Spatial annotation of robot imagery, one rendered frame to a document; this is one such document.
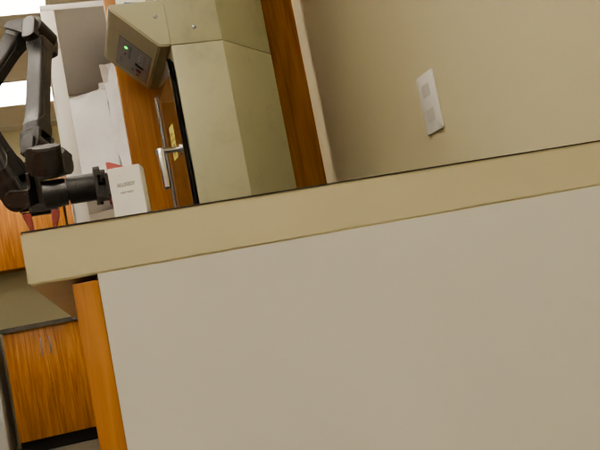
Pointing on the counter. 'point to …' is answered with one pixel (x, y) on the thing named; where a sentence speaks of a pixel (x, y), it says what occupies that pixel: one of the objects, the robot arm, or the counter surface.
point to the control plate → (132, 59)
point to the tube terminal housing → (229, 98)
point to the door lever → (166, 163)
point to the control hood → (139, 35)
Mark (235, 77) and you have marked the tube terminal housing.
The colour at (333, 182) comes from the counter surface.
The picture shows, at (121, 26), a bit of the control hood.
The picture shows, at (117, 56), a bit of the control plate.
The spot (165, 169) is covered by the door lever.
